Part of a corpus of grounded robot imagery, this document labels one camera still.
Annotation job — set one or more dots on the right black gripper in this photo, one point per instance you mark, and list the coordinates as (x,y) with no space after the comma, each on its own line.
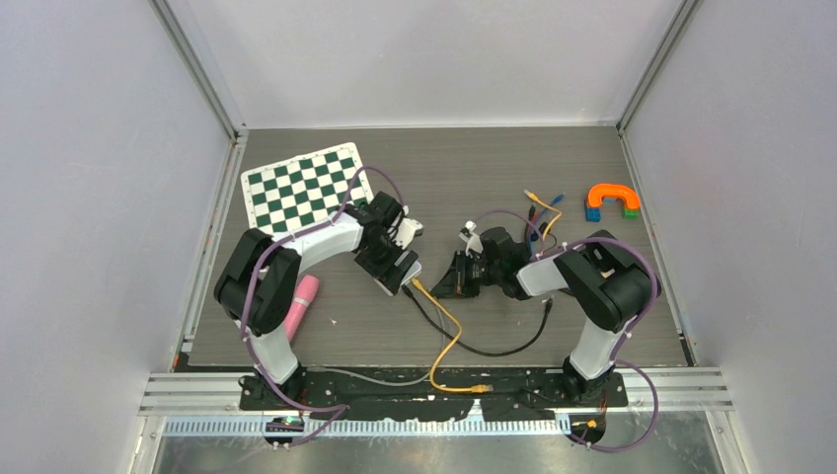
(456,282)

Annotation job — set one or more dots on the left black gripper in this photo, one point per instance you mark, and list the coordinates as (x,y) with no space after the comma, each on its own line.
(389,274)

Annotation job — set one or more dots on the white router box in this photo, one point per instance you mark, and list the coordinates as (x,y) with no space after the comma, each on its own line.
(392,281)

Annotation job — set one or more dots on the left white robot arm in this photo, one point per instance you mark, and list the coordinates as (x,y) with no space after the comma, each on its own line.
(256,288)

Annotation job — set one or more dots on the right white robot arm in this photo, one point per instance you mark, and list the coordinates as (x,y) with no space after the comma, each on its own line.
(613,284)

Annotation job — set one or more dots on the pink marker pen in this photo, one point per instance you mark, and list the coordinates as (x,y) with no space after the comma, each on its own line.
(304,294)

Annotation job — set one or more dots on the green white chessboard mat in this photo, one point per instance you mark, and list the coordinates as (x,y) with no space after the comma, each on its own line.
(302,190)

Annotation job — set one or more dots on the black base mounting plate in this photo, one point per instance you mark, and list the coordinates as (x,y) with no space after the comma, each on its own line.
(380,393)

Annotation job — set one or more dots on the blue toy block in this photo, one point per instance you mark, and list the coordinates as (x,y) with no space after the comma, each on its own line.
(592,210)

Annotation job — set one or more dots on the orange arch toy block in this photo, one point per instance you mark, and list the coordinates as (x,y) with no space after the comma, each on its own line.
(600,192)

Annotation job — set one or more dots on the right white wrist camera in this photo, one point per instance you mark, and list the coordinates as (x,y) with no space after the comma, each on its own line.
(472,239)

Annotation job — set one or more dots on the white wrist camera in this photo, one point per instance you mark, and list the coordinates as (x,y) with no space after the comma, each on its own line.
(408,230)
(472,239)

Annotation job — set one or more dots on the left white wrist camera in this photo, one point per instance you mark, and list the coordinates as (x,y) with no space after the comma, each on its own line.
(408,230)

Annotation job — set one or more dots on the black power adapter with cord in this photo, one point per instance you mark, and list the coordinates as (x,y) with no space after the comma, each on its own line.
(546,242)

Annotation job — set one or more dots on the aluminium frame rail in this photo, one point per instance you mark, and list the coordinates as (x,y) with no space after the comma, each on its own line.
(232,393)

